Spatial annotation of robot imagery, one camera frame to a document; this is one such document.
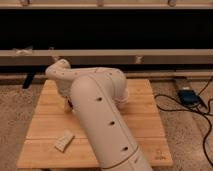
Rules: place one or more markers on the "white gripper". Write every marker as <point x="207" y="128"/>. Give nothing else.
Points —
<point x="68" y="105"/>

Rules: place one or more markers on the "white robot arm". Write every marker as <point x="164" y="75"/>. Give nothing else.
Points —
<point x="96" y="95"/>

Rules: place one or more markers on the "wooden table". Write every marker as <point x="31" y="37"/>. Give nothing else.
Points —
<point x="50" y="120"/>

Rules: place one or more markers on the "wooden shelf rail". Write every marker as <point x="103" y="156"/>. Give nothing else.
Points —
<point x="97" y="57"/>

